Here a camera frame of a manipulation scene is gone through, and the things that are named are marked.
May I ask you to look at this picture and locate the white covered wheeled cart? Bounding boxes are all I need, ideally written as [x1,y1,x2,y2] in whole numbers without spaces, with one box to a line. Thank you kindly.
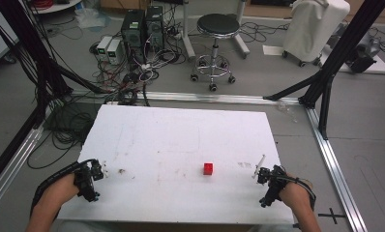
[281,0,351,68]

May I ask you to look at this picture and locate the round white table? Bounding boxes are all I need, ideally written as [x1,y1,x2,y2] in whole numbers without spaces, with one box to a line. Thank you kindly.
[30,0,84,15]

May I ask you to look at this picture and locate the black device on white board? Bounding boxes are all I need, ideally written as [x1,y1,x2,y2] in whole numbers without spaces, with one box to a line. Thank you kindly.
[319,30,385,75]

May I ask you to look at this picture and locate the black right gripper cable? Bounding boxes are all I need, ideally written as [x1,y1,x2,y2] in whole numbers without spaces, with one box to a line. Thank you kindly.
[285,174,317,212]

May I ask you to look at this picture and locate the white metal table legs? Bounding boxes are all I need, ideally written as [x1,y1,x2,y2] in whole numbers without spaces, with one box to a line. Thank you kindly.
[180,0,252,61]

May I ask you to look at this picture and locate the black round wheeled stool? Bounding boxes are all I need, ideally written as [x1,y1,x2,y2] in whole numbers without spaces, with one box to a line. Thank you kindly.
[190,13,242,93]

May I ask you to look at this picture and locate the white sheet of paper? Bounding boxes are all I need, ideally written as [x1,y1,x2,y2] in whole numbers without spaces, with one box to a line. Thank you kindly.
[261,43,287,57]

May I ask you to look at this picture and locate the person's right hand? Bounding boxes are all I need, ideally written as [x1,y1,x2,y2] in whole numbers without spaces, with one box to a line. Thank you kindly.
[278,181,311,212]

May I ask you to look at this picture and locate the person's left hand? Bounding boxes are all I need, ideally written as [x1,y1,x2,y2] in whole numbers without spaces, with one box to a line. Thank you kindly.
[39,173,81,212]

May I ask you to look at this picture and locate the aluminium floor rail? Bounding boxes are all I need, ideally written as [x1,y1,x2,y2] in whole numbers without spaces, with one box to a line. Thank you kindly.
[0,126,45,218]
[304,106,370,232]
[70,90,302,106]

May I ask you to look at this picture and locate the black metal frame post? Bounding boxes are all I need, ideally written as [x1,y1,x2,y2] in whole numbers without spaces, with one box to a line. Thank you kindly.
[0,0,107,191]
[262,0,385,140]

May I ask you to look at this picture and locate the clear plastic bag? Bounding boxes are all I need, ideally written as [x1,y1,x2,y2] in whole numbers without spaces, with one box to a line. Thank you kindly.
[74,7,112,31]

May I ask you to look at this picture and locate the tangle of floor cables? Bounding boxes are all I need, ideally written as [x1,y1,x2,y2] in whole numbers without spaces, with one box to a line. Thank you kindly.
[25,6,189,170]

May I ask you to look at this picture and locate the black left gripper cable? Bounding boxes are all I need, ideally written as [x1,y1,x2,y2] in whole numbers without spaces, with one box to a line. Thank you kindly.
[29,158,97,218]

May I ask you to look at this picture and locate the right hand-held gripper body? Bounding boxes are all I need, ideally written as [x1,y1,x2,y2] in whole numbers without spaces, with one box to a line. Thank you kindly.
[257,164,290,209]

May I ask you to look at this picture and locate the white power supply unit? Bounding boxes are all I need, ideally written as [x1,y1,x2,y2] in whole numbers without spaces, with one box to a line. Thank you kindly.
[96,35,113,62]
[105,39,123,66]

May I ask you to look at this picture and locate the black computer tower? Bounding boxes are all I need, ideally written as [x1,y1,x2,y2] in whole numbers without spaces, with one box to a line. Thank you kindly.
[120,9,147,65]
[144,5,165,50]

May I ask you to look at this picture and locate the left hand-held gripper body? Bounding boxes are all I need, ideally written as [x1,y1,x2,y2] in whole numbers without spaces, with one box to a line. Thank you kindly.
[74,159,104,203]

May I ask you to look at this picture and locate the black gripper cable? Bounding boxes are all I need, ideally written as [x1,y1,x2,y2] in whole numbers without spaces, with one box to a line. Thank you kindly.
[29,158,97,218]
[285,174,317,212]

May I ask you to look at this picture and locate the red cube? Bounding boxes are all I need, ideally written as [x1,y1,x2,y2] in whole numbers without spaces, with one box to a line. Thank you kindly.
[202,162,215,176]

